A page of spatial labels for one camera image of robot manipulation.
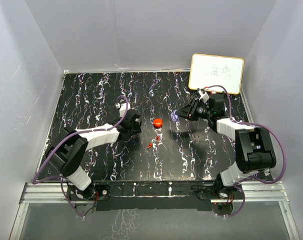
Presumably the orange earbud charging case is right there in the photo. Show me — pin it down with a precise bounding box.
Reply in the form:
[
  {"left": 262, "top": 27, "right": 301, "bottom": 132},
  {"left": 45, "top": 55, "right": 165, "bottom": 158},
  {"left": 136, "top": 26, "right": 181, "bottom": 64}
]
[{"left": 153, "top": 118, "right": 164, "bottom": 129}]

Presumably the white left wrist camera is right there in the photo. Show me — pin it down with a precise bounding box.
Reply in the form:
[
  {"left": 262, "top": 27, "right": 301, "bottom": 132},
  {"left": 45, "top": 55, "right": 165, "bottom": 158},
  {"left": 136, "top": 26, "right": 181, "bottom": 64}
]
[{"left": 115, "top": 102, "right": 131, "bottom": 118}]

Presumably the yellow framed whiteboard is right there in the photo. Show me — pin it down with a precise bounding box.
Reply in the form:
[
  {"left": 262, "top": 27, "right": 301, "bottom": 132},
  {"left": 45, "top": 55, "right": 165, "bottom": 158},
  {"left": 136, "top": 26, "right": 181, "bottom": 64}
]
[{"left": 188, "top": 53, "right": 245, "bottom": 95}]

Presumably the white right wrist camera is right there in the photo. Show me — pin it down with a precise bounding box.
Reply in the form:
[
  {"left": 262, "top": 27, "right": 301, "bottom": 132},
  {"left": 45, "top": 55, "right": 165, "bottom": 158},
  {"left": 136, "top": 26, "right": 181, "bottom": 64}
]
[{"left": 197, "top": 88, "right": 210, "bottom": 104}]

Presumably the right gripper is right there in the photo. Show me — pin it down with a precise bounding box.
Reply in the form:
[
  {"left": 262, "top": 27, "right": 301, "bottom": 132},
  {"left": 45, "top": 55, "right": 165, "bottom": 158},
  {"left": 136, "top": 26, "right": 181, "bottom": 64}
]
[{"left": 175, "top": 97, "right": 213, "bottom": 121}]

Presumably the aluminium frame rail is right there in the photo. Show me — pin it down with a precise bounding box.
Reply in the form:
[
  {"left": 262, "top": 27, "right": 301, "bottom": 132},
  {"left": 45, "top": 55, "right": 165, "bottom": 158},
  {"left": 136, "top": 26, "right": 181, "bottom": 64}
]
[{"left": 10, "top": 182, "right": 300, "bottom": 240}]

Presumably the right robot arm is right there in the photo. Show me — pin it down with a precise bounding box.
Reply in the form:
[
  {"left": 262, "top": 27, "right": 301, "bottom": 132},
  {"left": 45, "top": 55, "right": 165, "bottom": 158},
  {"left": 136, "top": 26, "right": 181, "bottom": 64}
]
[{"left": 175, "top": 89, "right": 277, "bottom": 199}]

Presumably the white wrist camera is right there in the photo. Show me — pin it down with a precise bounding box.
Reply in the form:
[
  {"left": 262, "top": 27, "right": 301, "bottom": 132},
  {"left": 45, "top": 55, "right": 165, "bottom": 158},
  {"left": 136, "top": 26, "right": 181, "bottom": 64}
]
[
  {"left": 197, "top": 88, "right": 210, "bottom": 104},
  {"left": 115, "top": 102, "right": 131, "bottom": 118}
]

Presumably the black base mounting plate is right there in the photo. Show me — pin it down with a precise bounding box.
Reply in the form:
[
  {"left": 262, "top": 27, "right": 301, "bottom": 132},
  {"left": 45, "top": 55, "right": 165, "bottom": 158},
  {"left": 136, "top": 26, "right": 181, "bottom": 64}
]
[{"left": 66, "top": 180, "right": 243, "bottom": 211}]

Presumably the lilac earbud charging case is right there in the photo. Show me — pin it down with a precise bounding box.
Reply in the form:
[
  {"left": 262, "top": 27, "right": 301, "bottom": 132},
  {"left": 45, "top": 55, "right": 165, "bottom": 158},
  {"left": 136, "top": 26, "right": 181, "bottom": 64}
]
[{"left": 170, "top": 112, "right": 179, "bottom": 123}]

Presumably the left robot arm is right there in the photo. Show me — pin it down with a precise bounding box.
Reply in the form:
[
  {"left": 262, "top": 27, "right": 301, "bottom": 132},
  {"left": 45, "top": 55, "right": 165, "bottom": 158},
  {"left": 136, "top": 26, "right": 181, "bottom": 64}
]
[{"left": 45, "top": 109, "right": 142, "bottom": 200}]

